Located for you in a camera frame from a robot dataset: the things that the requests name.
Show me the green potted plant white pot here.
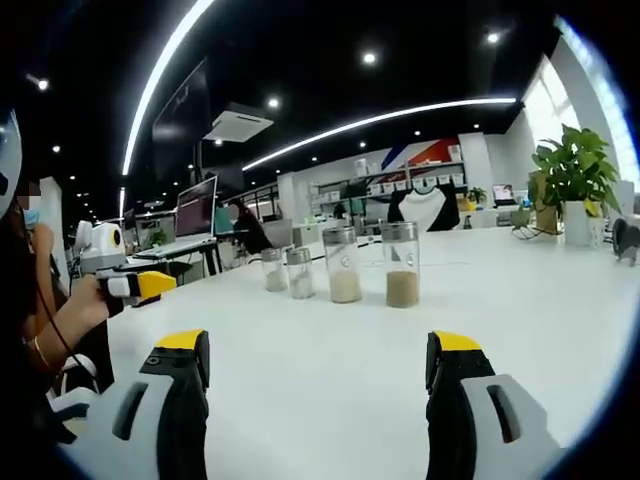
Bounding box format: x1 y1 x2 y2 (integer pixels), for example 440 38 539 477
528 123 623 247

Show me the white worn device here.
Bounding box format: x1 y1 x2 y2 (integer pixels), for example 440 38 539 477
0 107 24 220

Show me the tall seasoning bottle pale powder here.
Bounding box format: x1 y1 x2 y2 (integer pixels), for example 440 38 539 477
322 226 363 305

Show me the black cable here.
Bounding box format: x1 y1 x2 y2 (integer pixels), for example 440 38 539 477
29 209 87 374

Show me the grey figurine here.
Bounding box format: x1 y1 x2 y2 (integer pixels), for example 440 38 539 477
611 216 640 265

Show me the person's left hand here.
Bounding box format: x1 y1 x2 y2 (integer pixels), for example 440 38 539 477
68 273 126 332

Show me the small laptop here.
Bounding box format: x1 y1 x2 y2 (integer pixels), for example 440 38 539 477
491 183 517 207

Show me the long curved ceiling light strip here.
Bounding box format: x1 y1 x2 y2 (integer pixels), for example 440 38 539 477
121 0 217 177

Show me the shelf with white boxes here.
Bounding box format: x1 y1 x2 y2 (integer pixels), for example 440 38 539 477
308 144 467 217

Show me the ceiling air conditioner unit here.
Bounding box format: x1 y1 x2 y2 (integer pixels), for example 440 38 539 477
201 101 276 144

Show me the small glass seasoning bottle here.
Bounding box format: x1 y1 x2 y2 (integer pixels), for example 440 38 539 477
285 246 317 301
260 247 290 293

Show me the open laptop on stand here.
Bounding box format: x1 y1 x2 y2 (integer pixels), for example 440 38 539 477
130 175 220 261

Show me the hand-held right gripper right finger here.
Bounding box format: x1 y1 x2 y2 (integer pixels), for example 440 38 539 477
425 329 577 480

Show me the gold bracelet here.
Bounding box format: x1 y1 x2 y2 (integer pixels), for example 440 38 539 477
32 335 53 374

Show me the tall seasoning bottle brown powder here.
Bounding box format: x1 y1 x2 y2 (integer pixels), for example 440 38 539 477
381 220 421 309

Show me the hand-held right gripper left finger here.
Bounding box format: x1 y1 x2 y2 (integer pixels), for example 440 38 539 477
58 328 211 480

